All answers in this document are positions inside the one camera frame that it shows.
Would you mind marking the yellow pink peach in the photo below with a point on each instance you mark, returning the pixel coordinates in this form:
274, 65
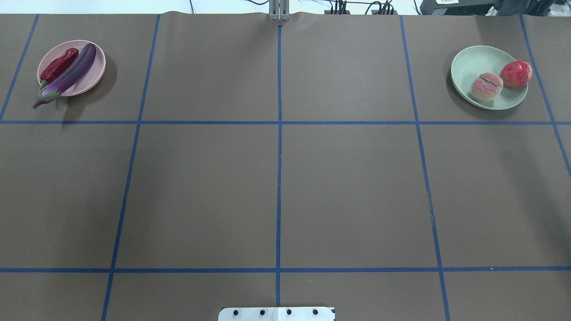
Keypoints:
486, 87

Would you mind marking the purple eggplant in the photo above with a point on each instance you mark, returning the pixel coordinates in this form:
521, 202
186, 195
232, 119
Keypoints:
73, 74

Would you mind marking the red chili pepper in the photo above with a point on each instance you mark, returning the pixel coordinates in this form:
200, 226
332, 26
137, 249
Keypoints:
58, 66

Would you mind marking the pink plate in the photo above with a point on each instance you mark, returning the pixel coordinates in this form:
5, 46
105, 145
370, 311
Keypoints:
89, 80

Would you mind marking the black power adapter box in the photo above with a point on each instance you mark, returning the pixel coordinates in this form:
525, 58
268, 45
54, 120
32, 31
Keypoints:
456, 7

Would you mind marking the aluminium frame post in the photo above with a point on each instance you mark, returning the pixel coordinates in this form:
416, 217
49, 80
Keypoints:
279, 10

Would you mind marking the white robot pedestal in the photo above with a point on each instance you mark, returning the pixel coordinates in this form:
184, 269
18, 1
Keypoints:
302, 313

